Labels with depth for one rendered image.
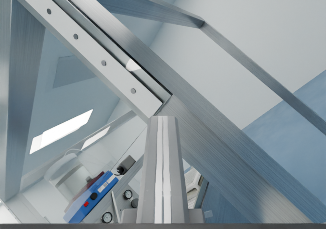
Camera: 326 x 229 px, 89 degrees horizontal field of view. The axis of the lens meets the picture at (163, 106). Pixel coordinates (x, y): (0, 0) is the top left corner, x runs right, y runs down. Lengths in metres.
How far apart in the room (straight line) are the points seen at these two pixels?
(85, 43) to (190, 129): 0.17
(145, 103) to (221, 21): 3.57
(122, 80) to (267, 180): 0.20
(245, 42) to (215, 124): 3.50
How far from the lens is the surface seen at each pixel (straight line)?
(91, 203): 0.84
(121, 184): 0.85
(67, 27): 0.27
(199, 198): 1.14
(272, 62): 3.73
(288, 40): 3.72
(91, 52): 0.24
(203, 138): 0.20
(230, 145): 0.20
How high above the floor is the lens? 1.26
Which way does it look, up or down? 6 degrees up
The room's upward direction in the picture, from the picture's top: 47 degrees counter-clockwise
